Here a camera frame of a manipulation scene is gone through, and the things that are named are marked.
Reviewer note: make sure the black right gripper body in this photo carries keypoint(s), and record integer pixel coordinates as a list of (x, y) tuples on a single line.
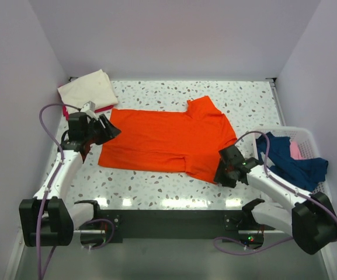
[(228, 172)]

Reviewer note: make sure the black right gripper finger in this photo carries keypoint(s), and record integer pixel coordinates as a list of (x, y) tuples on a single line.
[(225, 161), (222, 179)]

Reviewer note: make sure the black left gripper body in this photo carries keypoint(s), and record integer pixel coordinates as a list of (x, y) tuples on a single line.
[(94, 132)]

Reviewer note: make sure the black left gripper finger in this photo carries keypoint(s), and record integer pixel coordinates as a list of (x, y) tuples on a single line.
[(107, 125), (105, 135)]

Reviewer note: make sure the orange t-shirt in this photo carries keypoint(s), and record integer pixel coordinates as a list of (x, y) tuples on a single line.
[(174, 142)]

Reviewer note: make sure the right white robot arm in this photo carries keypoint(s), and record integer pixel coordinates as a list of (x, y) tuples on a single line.
[(309, 218)]

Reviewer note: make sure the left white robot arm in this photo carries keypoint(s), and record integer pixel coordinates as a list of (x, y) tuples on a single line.
[(46, 219)]

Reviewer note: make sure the folded magenta t-shirt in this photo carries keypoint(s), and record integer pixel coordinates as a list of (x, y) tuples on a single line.
[(65, 110)]

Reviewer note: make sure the folded cream t-shirt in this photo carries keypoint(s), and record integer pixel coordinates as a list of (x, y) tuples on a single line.
[(94, 87)]

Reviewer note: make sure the pink t-shirt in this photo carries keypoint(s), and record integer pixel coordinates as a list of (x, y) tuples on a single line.
[(295, 152)]

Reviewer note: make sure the white perforated laundry basket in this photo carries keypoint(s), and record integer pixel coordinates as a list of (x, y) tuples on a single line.
[(306, 144)]

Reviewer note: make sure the navy blue t-shirt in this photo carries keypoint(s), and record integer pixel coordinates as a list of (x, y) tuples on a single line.
[(305, 174)]

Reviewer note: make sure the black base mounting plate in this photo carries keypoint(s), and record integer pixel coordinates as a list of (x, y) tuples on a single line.
[(172, 224)]

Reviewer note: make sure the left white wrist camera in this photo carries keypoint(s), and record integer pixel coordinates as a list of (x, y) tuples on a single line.
[(89, 109)]

